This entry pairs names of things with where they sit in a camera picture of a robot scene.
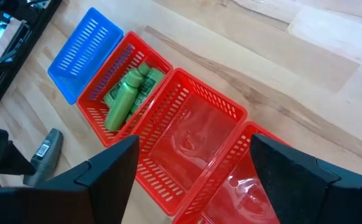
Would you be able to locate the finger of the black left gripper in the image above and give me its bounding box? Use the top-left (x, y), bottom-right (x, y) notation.
top-left (0, 128), bottom-right (36, 179)

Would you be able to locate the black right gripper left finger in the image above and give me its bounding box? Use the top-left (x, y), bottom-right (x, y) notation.
top-left (36, 134), bottom-right (141, 224)

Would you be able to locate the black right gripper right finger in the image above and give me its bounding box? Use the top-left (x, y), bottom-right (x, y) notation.
top-left (250, 133), bottom-right (362, 224)

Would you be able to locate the grey travel bottle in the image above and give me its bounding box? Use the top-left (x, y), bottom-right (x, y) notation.
top-left (23, 128), bottom-right (65, 188)

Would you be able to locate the green travel bottle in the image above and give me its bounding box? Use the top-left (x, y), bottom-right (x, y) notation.
top-left (102, 61), bottom-right (152, 108)
top-left (104, 71), bottom-right (145, 133)
top-left (125, 67), bottom-right (167, 123)

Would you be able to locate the red plastic basket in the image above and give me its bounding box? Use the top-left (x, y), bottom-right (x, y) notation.
top-left (76, 30), bottom-right (174, 148)
top-left (133, 67), bottom-right (249, 217)
top-left (171, 120), bottom-right (291, 224)

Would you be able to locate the blue plastic basket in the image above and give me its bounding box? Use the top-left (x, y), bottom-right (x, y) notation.
top-left (47, 6), bottom-right (125, 106)

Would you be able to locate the black aluminium table frame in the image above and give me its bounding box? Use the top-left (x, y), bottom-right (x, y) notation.
top-left (0, 0), bottom-right (63, 127)

